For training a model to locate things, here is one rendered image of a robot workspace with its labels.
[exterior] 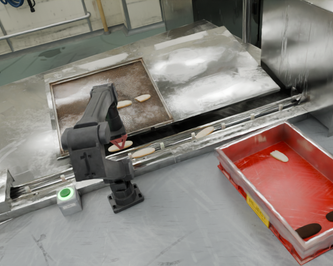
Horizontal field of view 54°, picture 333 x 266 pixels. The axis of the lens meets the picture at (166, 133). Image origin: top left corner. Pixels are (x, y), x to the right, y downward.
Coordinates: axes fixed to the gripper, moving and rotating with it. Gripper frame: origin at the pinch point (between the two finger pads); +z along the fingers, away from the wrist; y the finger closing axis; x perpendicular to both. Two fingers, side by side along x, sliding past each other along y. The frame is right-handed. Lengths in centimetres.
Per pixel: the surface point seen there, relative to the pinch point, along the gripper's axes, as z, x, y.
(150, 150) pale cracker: 7.4, -11.0, -0.9
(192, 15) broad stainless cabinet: 23, -95, 166
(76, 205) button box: 7.4, 21.9, -16.6
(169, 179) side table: 11.2, -13.7, -15.9
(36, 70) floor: 95, 66, 303
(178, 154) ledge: 7.1, -20.7, -9.0
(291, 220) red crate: 11, -44, -50
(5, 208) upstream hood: 5.1, 46.8, -8.7
